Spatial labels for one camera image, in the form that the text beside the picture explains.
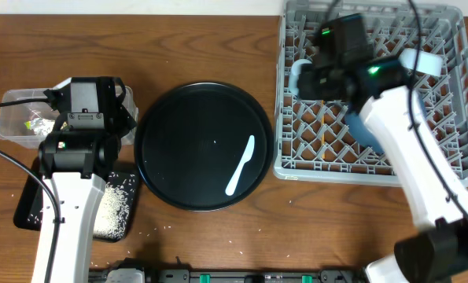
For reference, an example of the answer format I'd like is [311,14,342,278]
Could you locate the light blue bowl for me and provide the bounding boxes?
[398,48,443,77]

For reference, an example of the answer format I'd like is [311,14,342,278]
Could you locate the dark blue plate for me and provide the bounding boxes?
[345,111,384,154]

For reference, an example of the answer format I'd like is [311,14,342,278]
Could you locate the round black tray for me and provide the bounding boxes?
[135,82,274,211]

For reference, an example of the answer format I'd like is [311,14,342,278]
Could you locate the grey dishwasher rack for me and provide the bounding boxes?
[274,1,468,186]

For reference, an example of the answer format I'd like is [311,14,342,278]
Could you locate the yellow snack wrapper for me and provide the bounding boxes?
[24,118,55,136]

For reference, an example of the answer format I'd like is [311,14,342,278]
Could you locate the pile of white rice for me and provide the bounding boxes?
[24,175,137,241]

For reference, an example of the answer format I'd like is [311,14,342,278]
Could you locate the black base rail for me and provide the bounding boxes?
[87,258,366,283]

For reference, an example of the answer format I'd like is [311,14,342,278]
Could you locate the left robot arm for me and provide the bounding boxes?
[32,76,137,282]

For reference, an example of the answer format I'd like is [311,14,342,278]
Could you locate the light blue cup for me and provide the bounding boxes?
[288,59,312,95]

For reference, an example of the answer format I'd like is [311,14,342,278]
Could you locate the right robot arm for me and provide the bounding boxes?
[289,45,468,282]

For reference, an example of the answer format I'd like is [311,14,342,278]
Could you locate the clear plastic bin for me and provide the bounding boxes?
[0,86,138,149]

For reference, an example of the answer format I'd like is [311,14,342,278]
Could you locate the wooden chopstick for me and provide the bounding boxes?
[319,101,326,160]

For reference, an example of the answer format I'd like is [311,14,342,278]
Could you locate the black rectangular tray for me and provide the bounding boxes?
[13,163,140,243]

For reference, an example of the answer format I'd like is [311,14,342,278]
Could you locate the light blue plastic spoon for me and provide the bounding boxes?
[225,135,255,197]

